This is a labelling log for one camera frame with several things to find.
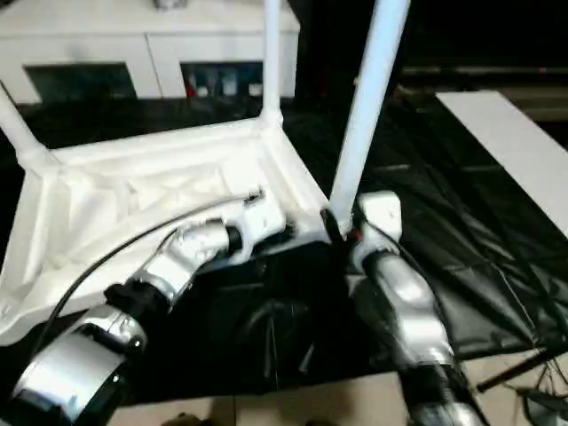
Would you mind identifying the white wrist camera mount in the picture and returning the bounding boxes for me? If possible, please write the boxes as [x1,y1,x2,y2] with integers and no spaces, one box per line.
[224,201,288,265]
[350,190,403,272]

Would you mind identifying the white sheet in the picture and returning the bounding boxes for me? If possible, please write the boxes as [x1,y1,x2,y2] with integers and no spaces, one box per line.
[434,91,568,227]

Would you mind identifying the dark power adapter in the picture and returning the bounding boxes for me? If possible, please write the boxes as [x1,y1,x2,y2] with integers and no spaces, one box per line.
[523,388,568,421]

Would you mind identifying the white cabinet with glass doors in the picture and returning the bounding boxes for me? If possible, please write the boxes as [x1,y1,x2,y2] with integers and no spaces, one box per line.
[0,0,301,103]

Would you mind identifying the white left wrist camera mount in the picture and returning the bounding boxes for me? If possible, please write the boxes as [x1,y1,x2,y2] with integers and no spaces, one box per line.
[224,201,288,265]

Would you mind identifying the black mat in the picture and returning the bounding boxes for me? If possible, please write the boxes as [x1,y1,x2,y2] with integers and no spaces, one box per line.
[0,91,568,405]

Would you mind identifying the white plastic table leg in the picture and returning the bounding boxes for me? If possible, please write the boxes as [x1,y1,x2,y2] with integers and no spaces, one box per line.
[328,0,412,227]
[0,82,61,177]
[259,0,285,134]

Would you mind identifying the tangled black floor cables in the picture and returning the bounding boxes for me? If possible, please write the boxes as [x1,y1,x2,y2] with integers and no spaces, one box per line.
[532,345,568,400]

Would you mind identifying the white plastic table top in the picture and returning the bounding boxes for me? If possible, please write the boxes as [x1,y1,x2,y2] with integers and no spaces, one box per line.
[0,115,338,347]

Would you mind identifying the black metal stand foot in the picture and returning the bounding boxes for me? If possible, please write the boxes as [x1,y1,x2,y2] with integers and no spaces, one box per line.
[477,348,549,394]

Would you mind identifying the black left wrist camera cable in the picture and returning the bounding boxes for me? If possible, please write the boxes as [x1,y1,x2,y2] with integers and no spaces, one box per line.
[33,188,265,351]

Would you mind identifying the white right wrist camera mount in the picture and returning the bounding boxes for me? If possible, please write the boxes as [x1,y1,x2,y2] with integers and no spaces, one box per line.
[350,190,403,272]

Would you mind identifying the dark long rod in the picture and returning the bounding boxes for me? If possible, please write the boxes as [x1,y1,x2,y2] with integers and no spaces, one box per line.
[401,66,568,76]

